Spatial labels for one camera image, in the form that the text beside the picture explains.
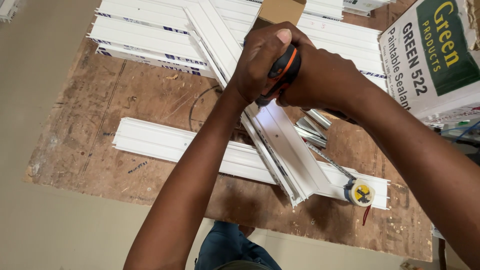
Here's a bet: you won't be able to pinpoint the shiny metal bracket piece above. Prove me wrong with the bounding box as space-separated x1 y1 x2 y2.
301 108 333 130
295 116 328 141
292 125 329 149

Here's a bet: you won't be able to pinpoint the blue cable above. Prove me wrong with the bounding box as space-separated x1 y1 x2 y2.
439 120 480 144

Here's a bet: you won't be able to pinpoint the orange and black screwdriver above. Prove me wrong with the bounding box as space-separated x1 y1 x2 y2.
255 44 303 108

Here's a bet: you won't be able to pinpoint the white plastic frame piece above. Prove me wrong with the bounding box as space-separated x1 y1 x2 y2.
0 0 21 23

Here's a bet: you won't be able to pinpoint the white profile offcuts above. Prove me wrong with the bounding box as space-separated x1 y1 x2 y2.
342 0 397 17

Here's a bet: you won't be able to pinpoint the person's blue trousers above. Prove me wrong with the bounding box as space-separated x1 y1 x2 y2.
194 220 283 270

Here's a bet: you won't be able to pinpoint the white plastic profile with holes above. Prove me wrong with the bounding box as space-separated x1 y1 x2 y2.
183 0 331 208

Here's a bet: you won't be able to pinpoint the long white plastic profile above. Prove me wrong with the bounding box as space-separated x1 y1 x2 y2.
112 117 391 211

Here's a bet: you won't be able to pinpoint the yellow and white tape measure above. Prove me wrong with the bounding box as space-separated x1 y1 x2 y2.
304 142 376 226

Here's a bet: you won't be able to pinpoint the person's left hand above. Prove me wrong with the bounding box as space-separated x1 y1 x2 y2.
226 22 301 106

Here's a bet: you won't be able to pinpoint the stack of white plastic profiles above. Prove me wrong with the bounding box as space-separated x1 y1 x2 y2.
87 0 389 92

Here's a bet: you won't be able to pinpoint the person's right hand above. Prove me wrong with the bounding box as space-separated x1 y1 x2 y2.
277 28 364 118

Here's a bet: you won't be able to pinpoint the white carton with green label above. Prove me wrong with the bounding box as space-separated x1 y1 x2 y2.
378 0 480 126

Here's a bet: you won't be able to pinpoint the brown cardboard box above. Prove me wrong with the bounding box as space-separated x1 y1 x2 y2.
250 0 307 31

